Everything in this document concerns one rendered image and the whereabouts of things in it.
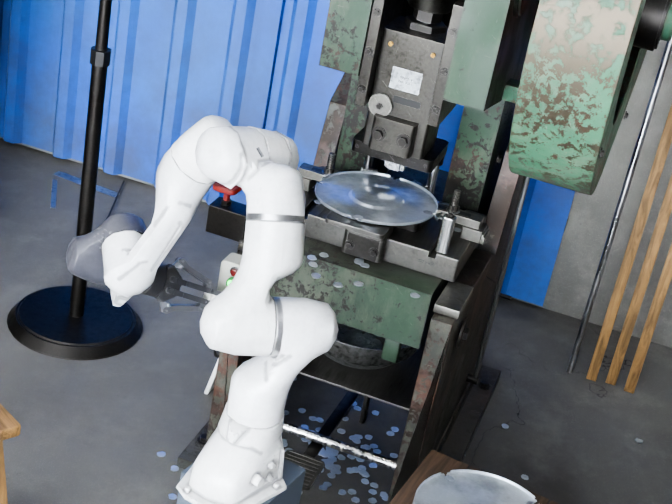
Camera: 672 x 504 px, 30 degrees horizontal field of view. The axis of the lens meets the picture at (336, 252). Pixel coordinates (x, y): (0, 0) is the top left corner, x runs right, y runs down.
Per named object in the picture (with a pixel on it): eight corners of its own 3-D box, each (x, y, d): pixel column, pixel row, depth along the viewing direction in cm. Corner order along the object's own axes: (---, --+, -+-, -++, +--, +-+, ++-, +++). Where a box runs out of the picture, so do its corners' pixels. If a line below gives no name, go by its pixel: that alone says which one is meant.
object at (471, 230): (482, 244, 298) (492, 206, 294) (416, 224, 302) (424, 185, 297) (488, 235, 303) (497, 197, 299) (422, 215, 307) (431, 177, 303)
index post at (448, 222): (446, 254, 290) (455, 217, 286) (434, 251, 291) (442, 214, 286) (449, 250, 292) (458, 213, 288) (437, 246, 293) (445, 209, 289)
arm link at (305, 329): (326, 429, 239) (348, 318, 228) (230, 428, 234) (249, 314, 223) (314, 396, 249) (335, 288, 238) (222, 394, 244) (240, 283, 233)
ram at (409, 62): (416, 166, 285) (443, 42, 272) (355, 148, 289) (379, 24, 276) (435, 143, 300) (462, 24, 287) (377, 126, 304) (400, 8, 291)
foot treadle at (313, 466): (305, 506, 294) (309, 488, 292) (266, 491, 297) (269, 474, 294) (379, 388, 345) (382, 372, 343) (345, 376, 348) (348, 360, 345)
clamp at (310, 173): (350, 204, 306) (357, 166, 301) (286, 185, 309) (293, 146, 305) (357, 196, 311) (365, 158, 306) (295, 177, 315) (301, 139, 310)
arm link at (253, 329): (311, 223, 228) (212, 217, 223) (304, 360, 228) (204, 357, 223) (297, 222, 239) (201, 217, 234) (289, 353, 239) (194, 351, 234)
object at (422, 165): (428, 183, 292) (432, 162, 289) (347, 160, 296) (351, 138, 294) (445, 162, 306) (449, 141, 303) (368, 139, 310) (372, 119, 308)
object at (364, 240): (372, 287, 281) (383, 234, 275) (314, 268, 284) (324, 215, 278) (403, 245, 303) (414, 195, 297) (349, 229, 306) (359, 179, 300)
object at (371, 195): (295, 203, 283) (296, 200, 283) (339, 164, 308) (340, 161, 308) (417, 237, 276) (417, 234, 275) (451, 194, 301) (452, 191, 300)
